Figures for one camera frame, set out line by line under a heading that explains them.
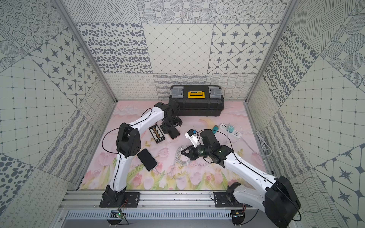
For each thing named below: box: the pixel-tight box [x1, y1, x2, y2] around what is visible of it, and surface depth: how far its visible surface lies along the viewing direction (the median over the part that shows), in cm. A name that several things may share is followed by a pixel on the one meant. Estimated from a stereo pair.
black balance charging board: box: [148, 124, 166, 144], surface depth 100 cm
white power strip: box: [219, 123, 242, 139], surface depth 100 cm
